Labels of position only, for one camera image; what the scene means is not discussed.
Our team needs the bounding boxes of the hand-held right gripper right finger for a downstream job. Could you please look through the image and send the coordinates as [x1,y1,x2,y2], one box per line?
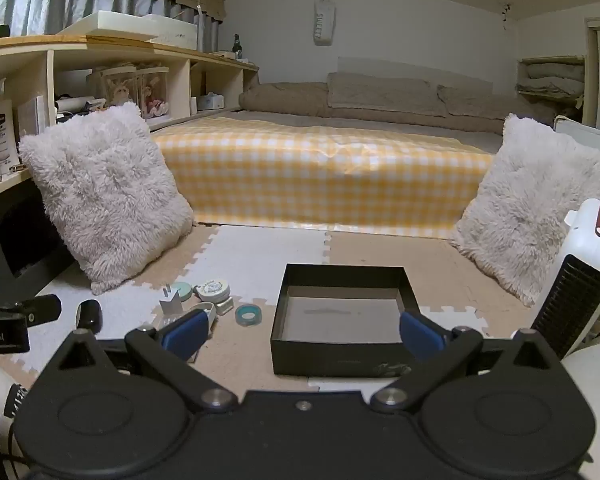
[370,311,567,413]

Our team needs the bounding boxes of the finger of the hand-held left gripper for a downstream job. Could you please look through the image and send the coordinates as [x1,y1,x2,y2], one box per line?
[12,294,63,328]

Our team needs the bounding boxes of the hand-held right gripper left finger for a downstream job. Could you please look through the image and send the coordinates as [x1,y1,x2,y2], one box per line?
[42,308,239,414]

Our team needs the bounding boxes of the clear plastic case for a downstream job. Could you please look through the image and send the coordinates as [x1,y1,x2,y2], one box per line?
[152,312,186,333]

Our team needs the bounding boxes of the white plug adapter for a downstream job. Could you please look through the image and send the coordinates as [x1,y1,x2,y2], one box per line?
[159,285,183,317]

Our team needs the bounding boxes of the black oval case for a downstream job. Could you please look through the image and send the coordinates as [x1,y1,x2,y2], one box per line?
[76,300,103,335]

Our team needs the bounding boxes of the yellow rimmed round tape measure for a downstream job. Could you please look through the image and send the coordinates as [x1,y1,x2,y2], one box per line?
[193,279,229,302]

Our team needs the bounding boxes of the teal tape roll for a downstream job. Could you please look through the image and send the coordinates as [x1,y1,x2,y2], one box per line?
[235,304,262,326]

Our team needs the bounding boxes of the black cardboard box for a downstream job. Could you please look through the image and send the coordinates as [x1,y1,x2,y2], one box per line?
[271,263,422,378]

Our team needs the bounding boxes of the dark cabinet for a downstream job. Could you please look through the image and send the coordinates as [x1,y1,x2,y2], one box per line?
[0,180,76,301]

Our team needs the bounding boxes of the white printed cloth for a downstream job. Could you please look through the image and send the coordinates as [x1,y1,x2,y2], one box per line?
[0,355,41,480]

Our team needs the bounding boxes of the foam puzzle floor mat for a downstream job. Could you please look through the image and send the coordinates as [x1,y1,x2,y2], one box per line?
[0,222,536,396]

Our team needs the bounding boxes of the fluffy white pillow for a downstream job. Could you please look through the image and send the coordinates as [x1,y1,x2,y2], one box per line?
[450,114,600,307]
[19,102,196,296]

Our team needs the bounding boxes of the white lotion bottle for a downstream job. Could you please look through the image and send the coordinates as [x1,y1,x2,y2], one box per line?
[0,97,21,171]

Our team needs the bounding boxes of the white fan heater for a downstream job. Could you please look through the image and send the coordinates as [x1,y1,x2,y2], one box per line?
[530,198,600,361]

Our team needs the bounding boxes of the yellow checkered blanket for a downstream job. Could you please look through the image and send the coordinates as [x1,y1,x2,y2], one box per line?
[150,115,496,241]

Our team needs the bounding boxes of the white paper roll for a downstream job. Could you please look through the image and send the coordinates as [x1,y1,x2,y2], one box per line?
[55,95,106,113]

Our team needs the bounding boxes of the wooden shelf unit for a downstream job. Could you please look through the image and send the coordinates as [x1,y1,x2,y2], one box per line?
[0,35,260,206]

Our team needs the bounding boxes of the clear doll display box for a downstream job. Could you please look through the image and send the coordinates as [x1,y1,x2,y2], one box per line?
[137,66,170,118]
[100,66,141,109]

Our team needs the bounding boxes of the beige quilted pillow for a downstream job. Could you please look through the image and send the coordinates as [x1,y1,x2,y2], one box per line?
[327,72,448,118]
[437,85,556,122]

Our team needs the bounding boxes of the beige rolled comforter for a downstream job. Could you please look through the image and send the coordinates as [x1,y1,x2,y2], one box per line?
[238,81,556,133]

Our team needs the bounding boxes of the white cabinet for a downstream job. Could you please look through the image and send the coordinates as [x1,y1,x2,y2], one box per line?
[554,115,600,152]

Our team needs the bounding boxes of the white headboard panel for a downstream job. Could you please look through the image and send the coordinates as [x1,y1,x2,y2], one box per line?
[337,56,493,92]

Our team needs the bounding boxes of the grey curtain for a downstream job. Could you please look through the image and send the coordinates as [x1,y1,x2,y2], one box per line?
[0,0,226,54]

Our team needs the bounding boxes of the flat white box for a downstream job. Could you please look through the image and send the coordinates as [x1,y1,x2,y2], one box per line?
[57,10,160,44]

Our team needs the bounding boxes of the folded beige blankets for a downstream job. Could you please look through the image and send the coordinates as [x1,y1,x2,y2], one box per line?
[525,62,584,98]

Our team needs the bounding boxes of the white printed box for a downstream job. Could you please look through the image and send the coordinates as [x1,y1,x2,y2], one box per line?
[142,14,201,52]

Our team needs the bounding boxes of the white hanging tag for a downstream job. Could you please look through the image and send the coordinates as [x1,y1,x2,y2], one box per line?
[313,0,337,47]

